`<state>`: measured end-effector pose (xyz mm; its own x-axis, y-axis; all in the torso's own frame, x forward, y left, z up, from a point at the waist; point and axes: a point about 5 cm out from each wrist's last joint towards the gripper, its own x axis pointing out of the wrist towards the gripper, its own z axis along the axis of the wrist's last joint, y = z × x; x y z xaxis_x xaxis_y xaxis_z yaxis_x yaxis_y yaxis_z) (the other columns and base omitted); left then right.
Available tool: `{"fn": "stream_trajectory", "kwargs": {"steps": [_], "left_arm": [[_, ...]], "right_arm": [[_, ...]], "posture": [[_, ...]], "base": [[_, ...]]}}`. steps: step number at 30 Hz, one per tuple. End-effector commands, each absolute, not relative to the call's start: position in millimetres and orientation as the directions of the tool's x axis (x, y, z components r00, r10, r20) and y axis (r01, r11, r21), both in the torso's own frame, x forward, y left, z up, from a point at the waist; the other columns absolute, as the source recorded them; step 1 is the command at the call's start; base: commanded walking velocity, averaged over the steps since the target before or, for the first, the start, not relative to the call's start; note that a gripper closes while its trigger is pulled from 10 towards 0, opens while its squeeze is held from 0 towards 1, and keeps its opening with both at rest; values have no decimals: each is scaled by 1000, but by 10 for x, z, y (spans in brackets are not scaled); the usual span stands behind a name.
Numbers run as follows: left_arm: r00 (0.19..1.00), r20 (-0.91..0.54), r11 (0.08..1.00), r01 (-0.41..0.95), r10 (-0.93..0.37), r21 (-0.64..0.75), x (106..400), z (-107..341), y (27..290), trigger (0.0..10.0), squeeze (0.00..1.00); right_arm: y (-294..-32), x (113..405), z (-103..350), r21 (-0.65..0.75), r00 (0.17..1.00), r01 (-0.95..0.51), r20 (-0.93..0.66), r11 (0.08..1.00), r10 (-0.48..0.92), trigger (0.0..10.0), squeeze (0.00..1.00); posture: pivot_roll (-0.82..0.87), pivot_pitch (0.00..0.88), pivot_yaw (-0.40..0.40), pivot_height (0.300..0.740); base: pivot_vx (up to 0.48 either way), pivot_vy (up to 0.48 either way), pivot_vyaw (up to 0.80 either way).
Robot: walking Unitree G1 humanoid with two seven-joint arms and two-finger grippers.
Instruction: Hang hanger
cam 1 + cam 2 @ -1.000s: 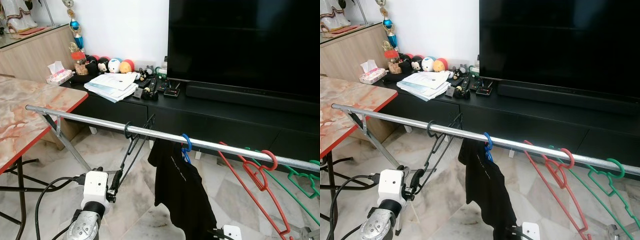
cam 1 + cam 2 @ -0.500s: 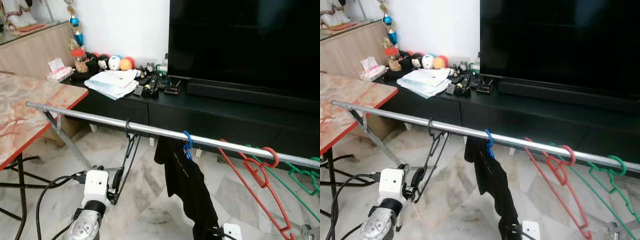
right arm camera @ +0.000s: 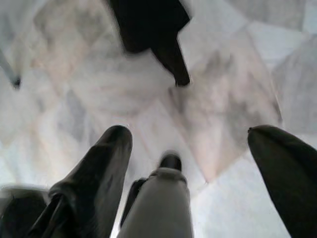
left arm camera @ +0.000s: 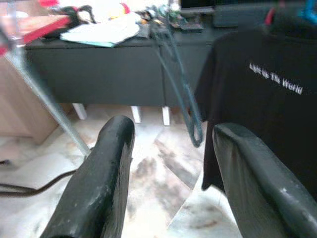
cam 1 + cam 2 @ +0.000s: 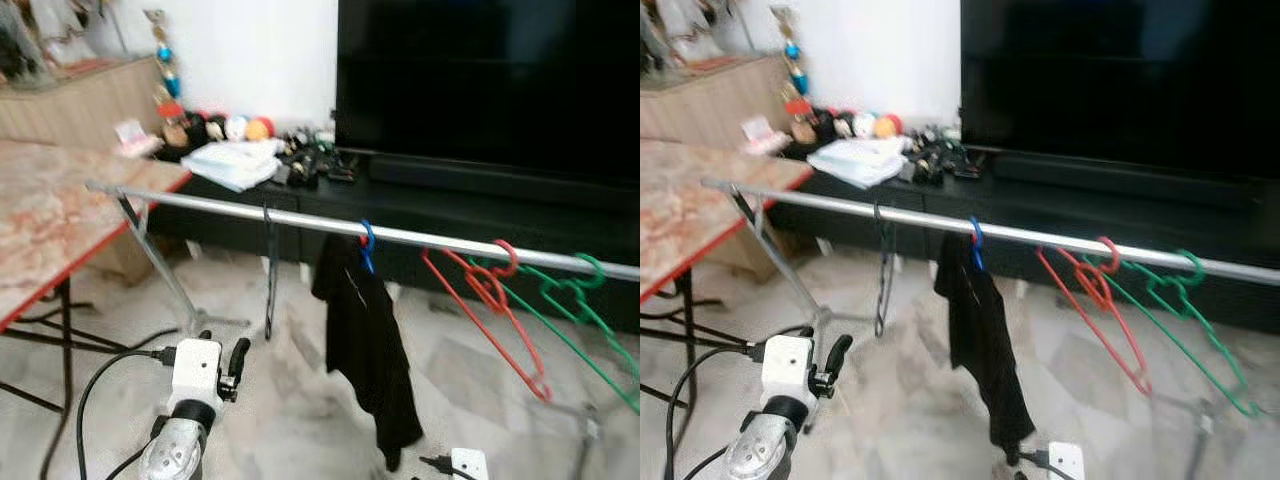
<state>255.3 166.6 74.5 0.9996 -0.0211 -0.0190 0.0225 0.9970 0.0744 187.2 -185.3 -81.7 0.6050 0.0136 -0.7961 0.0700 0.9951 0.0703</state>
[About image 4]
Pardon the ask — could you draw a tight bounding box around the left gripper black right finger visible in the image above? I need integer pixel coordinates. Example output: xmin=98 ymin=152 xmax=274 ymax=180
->
xmin=212 ymin=123 xmax=317 ymax=238

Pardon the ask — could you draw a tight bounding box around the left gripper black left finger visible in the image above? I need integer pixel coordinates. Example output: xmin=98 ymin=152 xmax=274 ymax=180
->
xmin=39 ymin=115 xmax=136 ymax=238

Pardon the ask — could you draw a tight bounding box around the dark slim clothes hanger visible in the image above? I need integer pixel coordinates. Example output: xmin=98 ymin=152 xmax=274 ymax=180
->
xmin=148 ymin=4 xmax=204 ymax=148

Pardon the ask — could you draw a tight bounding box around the black printed T-shirt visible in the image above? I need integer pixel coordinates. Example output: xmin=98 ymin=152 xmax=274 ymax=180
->
xmin=194 ymin=24 xmax=317 ymax=196

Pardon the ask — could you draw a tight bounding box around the silver metal clothes rack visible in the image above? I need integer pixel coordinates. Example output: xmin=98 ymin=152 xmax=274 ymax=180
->
xmin=0 ymin=24 xmax=91 ymax=156

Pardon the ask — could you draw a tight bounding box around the light wooden sideboard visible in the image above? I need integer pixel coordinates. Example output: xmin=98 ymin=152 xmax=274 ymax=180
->
xmin=0 ymin=58 xmax=72 ymax=146

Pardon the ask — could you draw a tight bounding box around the black TV console cabinet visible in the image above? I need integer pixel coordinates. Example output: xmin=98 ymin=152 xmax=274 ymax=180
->
xmin=24 ymin=23 xmax=218 ymax=126

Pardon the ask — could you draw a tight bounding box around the white paper stack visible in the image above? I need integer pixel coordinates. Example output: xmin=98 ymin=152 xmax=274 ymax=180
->
xmin=59 ymin=14 xmax=141 ymax=48

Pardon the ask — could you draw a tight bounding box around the marble table with red edge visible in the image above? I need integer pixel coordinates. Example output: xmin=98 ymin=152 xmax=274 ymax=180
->
xmin=0 ymin=0 xmax=72 ymax=57

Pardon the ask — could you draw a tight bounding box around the black mouse plush toy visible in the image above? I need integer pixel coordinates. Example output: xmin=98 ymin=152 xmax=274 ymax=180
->
xmin=55 ymin=4 xmax=97 ymax=27

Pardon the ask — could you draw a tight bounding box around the yellow round plush toy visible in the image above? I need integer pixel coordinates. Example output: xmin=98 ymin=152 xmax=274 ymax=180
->
xmin=108 ymin=1 xmax=131 ymax=20

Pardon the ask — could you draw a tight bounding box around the black flat television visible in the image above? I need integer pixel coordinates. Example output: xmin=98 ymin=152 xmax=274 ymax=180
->
xmin=180 ymin=0 xmax=216 ymax=9

